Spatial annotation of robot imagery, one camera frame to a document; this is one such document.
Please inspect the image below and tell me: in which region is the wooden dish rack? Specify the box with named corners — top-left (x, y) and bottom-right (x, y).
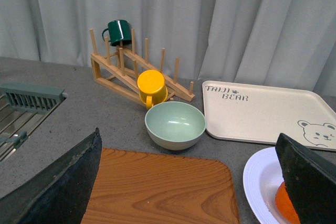
top-left (89, 28), bottom-right (196, 108)

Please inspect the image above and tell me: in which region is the wooden cutting board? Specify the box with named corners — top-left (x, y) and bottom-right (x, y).
top-left (82, 148), bottom-right (240, 223)

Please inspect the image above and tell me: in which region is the dark green mug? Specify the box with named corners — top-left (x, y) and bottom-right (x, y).
top-left (102, 19), bottom-right (132, 47)

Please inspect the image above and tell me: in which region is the white round plate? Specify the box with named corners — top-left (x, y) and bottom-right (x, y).
top-left (243, 147), bottom-right (288, 223)

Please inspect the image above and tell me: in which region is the yellow mug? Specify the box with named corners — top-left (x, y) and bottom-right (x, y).
top-left (137, 69), bottom-right (168, 109)

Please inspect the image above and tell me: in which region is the cream bear tray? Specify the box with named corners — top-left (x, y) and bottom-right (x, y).
top-left (202, 81), bottom-right (335, 151)

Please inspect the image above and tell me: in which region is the light green bowl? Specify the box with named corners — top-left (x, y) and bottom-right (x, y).
top-left (144, 101), bottom-right (206, 151)

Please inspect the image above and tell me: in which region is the grey-green sink drainer rack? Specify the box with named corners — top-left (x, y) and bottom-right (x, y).
top-left (1, 82), bottom-right (65, 162)

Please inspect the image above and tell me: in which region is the orange fruit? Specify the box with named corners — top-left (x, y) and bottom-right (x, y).
top-left (275, 182), bottom-right (300, 224)

